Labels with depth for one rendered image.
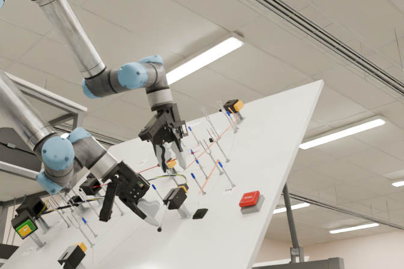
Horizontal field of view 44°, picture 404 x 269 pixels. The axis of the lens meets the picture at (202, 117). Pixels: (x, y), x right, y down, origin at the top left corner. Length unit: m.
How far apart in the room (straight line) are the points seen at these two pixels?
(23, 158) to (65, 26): 1.11
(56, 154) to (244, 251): 0.52
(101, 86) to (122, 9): 2.85
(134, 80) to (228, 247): 0.53
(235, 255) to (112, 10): 3.31
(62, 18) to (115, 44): 3.35
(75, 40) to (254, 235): 0.72
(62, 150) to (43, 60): 3.96
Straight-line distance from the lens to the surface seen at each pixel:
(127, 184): 1.44
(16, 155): 2.42
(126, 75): 1.45
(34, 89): 2.47
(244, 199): 1.41
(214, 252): 1.35
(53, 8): 1.44
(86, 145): 1.43
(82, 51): 1.48
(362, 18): 4.61
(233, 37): 4.53
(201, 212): 1.52
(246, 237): 1.33
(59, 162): 1.26
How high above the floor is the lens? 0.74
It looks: 24 degrees up
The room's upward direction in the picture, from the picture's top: straight up
